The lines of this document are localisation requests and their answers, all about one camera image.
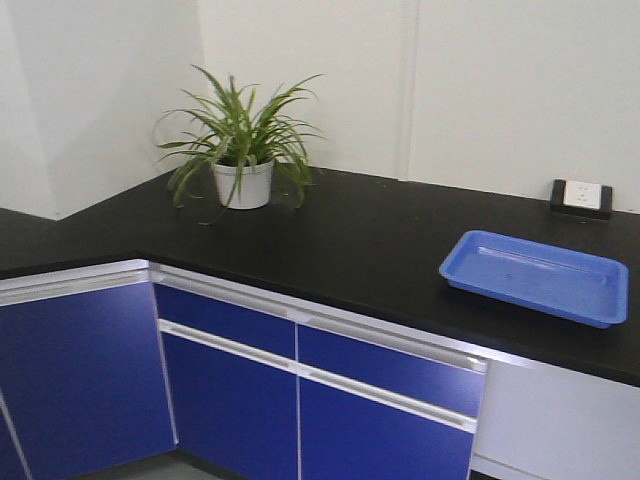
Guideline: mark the white outlet in black box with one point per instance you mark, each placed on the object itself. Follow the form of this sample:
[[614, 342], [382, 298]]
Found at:
[[582, 199]]

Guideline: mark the green spider plant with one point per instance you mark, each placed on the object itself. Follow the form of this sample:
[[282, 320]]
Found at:
[[232, 132]]

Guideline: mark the white plant pot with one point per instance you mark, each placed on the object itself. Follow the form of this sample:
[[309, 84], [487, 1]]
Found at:
[[244, 188]]

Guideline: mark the blue lab bench cabinet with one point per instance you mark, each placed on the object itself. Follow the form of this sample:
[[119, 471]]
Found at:
[[105, 365]]

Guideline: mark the blue plastic tray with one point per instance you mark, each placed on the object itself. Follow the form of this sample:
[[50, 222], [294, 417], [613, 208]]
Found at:
[[580, 287]]

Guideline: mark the white wall trunking strip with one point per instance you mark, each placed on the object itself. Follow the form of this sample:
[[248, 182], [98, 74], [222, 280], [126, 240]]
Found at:
[[409, 35]]

